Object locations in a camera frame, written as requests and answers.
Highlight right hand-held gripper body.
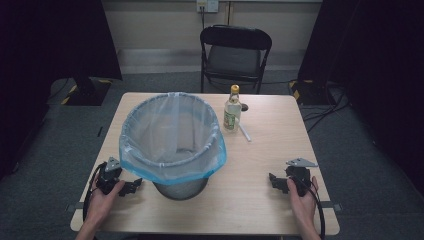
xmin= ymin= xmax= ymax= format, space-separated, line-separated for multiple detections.
xmin=284 ymin=157 xmax=319 ymax=198

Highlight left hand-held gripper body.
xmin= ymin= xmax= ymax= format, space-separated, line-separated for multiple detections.
xmin=94 ymin=156 xmax=124 ymax=196

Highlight metal mesh trash bin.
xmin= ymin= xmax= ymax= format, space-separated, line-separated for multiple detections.
xmin=120 ymin=93 xmax=224 ymax=201

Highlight bin with white liner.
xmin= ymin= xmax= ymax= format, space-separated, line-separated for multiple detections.
xmin=118 ymin=91 xmax=228 ymax=186

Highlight white straw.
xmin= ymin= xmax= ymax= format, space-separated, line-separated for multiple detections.
xmin=238 ymin=123 xmax=252 ymax=143

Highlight glass bottle with yellow cap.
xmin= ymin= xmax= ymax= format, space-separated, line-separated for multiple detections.
xmin=222 ymin=84 xmax=243 ymax=134

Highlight person's right hand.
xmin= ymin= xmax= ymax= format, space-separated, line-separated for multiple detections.
xmin=286 ymin=176 xmax=320 ymax=230

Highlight person's left hand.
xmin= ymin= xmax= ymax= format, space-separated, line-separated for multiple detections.
xmin=87 ymin=180 xmax=126 ymax=230

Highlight black stand base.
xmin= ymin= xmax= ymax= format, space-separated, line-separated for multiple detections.
xmin=60 ymin=77 xmax=113 ymax=107
xmin=288 ymin=78 xmax=335 ymax=106

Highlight black folding chair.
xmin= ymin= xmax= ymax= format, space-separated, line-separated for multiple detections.
xmin=199 ymin=24 xmax=273 ymax=95

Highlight black curtain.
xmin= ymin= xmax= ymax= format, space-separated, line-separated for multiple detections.
xmin=297 ymin=0 xmax=424 ymax=198
xmin=0 ymin=0 xmax=123 ymax=183

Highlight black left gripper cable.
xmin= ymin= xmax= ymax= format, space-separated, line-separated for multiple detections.
xmin=82 ymin=162 xmax=108 ymax=223

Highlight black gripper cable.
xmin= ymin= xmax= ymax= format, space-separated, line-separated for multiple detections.
xmin=289 ymin=175 xmax=327 ymax=240
xmin=82 ymin=162 xmax=108 ymax=223

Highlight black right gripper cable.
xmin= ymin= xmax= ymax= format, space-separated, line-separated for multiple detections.
xmin=289 ymin=175 xmax=327 ymax=240

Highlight grey table bracket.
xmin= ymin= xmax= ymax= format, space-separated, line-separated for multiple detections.
xmin=65 ymin=201 xmax=85 ymax=214
xmin=321 ymin=201 xmax=343 ymax=213

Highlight black floor cables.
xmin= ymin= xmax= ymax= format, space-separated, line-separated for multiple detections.
xmin=301 ymin=82 xmax=351 ymax=133

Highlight white wall socket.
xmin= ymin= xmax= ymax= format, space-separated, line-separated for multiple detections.
xmin=195 ymin=0 xmax=220 ymax=14

